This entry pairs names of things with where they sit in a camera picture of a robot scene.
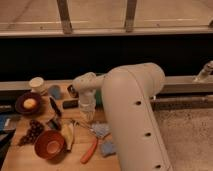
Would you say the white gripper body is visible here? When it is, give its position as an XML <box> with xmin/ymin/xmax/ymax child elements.
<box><xmin>78</xmin><ymin>94</ymin><xmax>96</xmax><ymax>122</ymax></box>

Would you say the small metal fork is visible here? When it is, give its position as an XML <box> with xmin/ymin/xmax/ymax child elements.
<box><xmin>72</xmin><ymin>120</ymin><xmax>96</xmax><ymax>137</ymax></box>

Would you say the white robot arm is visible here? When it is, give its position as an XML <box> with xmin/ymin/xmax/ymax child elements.
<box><xmin>72</xmin><ymin>63</ymin><xmax>173</xmax><ymax>171</ymax></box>

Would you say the dark small tin cup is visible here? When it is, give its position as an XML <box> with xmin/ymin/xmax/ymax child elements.
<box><xmin>67</xmin><ymin>85</ymin><xmax>78</xmax><ymax>98</ymax></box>

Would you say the blue small cup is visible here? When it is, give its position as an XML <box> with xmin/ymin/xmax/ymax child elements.
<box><xmin>48</xmin><ymin>85</ymin><xmax>61</xmax><ymax>100</ymax></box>

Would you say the white paper cup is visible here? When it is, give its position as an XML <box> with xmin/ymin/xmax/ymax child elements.
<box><xmin>29</xmin><ymin>77</ymin><xmax>46</xmax><ymax>95</ymax></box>

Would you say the green plastic tray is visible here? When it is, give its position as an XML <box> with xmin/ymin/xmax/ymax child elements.
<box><xmin>95</xmin><ymin>90</ymin><xmax>102</xmax><ymax>107</ymax></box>

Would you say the black rectangular block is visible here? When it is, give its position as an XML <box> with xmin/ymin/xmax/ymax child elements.
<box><xmin>62</xmin><ymin>100</ymin><xmax>78</xmax><ymax>109</ymax></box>

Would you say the grey crumpled cloth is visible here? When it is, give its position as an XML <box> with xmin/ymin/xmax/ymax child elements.
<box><xmin>92</xmin><ymin>123</ymin><xmax>110</xmax><ymax>138</ymax></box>

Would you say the yellow banana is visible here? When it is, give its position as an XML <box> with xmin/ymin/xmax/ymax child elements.
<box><xmin>61</xmin><ymin>123</ymin><xmax>74</xmax><ymax>151</ymax></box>

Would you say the small dark metal object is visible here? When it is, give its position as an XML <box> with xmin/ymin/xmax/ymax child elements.
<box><xmin>47</xmin><ymin>118</ymin><xmax>61</xmax><ymax>131</ymax></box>

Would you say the blue sponge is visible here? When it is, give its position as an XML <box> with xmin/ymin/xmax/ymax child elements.
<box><xmin>100</xmin><ymin>141</ymin><xmax>116</xmax><ymax>157</ymax></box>

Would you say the orange carrot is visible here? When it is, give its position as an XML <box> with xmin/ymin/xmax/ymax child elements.
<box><xmin>80</xmin><ymin>138</ymin><xmax>98</xmax><ymax>164</ymax></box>

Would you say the yellow round fruit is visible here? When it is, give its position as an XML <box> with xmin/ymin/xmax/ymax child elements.
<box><xmin>23</xmin><ymin>98</ymin><xmax>37</xmax><ymax>109</ymax></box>

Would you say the orange brown bowl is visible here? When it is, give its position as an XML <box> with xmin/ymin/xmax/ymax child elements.
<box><xmin>34</xmin><ymin>130</ymin><xmax>65</xmax><ymax>160</ymax></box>

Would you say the bunch of dark grapes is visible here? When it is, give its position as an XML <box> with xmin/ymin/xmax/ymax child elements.
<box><xmin>18</xmin><ymin>120</ymin><xmax>44</xmax><ymax>146</ymax></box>

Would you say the dark brown plate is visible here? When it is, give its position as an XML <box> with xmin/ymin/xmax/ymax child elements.
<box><xmin>15</xmin><ymin>92</ymin><xmax>42</xmax><ymax>115</ymax></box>

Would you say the blue object at left edge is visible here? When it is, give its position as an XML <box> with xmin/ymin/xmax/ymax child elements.
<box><xmin>0</xmin><ymin>114</ymin><xmax>20</xmax><ymax>131</ymax></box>

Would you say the dark handled utensil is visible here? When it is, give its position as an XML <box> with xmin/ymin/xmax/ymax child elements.
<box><xmin>49</xmin><ymin>97</ymin><xmax>62</xmax><ymax>117</ymax></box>

